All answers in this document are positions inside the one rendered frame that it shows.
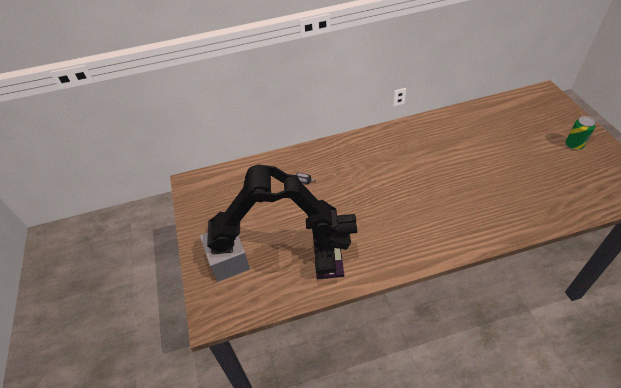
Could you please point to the green and yellow soda can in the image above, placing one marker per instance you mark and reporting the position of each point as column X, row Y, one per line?
column 580, row 133

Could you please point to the purple keyboard case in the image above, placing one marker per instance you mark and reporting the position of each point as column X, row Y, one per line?
column 339, row 267

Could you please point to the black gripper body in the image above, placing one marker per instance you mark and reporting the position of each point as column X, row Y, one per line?
column 325, row 263

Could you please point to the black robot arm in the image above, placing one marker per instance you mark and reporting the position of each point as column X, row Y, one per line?
column 322, row 217

